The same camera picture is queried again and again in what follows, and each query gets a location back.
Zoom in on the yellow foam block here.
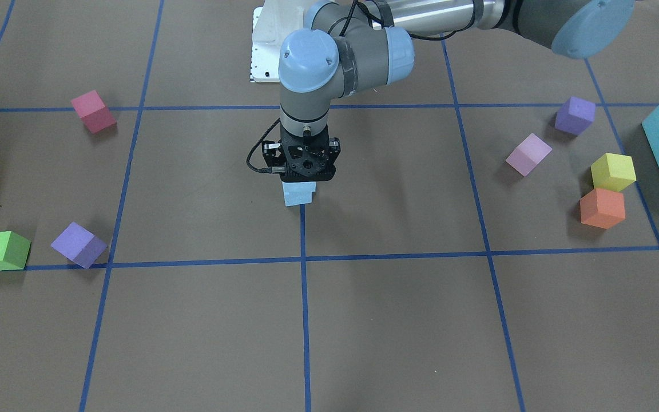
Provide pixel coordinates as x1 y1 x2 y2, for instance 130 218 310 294
589 152 637 191

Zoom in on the green foam block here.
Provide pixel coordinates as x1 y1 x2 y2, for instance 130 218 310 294
0 231 31 271

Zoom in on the far purple foam block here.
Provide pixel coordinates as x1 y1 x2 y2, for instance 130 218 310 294
51 222 108 269

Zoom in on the purple foam block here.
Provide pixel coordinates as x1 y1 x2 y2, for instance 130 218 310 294
554 96 596 136
51 222 108 269

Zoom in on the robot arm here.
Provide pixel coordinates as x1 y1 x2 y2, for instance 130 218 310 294
252 1 635 183

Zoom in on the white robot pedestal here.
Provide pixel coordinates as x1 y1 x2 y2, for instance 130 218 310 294
249 1 314 83

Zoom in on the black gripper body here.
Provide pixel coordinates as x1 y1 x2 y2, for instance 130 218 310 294
261 128 341 183

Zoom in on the red foam block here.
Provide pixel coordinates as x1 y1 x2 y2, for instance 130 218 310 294
70 90 117 134

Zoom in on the orange foam block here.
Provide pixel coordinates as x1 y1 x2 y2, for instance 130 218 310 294
579 188 626 229

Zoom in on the pink foam block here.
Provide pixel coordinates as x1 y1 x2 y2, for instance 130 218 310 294
506 133 553 177

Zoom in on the light blue foam block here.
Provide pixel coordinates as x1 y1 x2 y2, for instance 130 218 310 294
282 181 316 208

